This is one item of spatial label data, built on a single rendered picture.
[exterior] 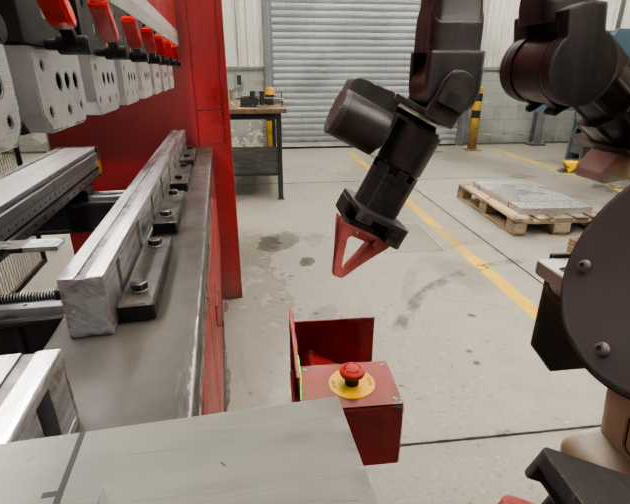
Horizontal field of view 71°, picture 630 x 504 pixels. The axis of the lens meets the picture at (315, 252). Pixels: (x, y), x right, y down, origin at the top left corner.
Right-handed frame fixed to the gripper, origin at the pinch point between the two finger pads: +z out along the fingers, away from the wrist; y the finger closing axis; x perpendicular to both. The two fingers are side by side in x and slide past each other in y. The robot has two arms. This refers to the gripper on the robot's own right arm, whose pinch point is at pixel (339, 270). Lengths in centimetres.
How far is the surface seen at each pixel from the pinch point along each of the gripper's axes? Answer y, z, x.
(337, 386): -3.8, 18.8, 10.4
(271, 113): -394, 11, 9
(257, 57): -717, -36, -26
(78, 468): 28.1, 9.5, -19.5
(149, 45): -56, -11, -41
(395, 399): 0.1, 15.2, 17.6
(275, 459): 28.9, 3.9, -8.5
